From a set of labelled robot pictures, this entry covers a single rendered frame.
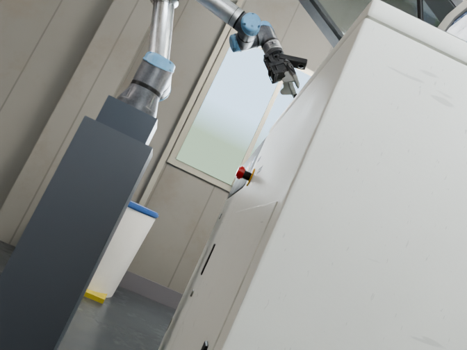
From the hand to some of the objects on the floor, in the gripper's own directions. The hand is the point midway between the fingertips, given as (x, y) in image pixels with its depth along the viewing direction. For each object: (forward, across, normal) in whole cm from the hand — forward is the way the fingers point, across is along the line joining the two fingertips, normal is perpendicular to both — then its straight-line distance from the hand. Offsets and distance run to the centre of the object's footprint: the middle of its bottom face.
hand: (297, 91), depth 161 cm
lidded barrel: (+13, -128, -132) cm, 184 cm away
